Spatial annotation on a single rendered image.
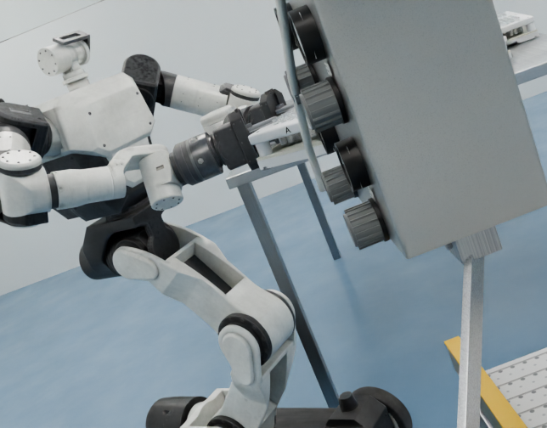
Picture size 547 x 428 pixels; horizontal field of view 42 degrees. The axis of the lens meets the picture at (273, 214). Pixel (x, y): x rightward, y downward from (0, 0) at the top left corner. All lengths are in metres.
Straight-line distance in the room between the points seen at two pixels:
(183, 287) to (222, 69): 3.96
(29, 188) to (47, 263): 4.87
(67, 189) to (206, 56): 4.29
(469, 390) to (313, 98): 0.21
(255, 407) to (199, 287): 0.34
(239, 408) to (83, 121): 0.80
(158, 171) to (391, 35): 0.98
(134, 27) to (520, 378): 5.12
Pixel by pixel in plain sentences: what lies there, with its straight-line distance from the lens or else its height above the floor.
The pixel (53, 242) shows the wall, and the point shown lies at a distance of 6.12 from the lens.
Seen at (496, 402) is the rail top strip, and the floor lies 0.87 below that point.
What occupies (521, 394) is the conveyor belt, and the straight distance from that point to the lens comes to 0.70.
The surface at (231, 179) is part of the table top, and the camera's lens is 2.11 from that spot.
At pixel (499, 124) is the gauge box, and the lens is 0.48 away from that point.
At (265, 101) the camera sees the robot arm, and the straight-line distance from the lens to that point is 1.49.
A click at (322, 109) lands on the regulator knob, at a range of 0.48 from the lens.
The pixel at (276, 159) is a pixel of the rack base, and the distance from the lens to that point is 1.32.
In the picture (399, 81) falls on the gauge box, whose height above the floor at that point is 1.15.
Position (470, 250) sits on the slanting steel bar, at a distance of 0.50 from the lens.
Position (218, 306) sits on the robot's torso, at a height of 0.66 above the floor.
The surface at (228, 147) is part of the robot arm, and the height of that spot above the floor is 1.04.
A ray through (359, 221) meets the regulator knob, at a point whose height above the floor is 1.07.
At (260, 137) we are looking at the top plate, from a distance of 1.32.
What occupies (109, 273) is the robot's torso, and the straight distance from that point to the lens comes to 1.89.
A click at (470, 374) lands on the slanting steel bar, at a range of 0.48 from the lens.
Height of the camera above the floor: 1.21
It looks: 14 degrees down
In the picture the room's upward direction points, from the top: 22 degrees counter-clockwise
